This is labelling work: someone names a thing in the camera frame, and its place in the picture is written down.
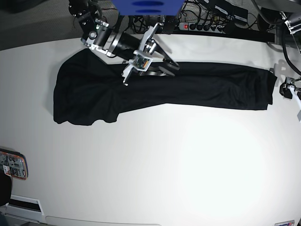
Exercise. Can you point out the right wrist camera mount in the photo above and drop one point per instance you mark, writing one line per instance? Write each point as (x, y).
(142, 60)

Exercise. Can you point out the white power strip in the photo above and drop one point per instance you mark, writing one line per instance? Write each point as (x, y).
(201, 27)

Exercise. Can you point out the black T-shirt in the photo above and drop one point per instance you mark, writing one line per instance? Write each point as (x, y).
(88, 89)

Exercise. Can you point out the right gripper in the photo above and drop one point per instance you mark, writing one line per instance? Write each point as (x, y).
(124, 45)

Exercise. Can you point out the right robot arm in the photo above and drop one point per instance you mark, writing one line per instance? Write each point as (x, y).
(99, 34)

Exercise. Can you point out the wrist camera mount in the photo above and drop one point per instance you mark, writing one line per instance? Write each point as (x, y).
(142, 60)
(296, 92)

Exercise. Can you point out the black remote control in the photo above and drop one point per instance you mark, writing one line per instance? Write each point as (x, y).
(169, 24)

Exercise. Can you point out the black power adapter box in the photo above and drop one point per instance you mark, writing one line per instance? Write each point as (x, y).
(235, 13)

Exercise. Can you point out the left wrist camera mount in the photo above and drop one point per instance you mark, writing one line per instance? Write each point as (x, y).
(296, 92)

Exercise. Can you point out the sticker label card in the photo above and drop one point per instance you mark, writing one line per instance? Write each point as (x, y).
(286, 223)

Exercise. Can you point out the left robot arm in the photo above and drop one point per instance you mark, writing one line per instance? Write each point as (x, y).
(285, 17)

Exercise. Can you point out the blue plastic box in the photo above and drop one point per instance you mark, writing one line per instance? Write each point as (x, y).
(148, 7)

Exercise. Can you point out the black chair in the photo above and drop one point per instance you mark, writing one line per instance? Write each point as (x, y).
(5, 189)

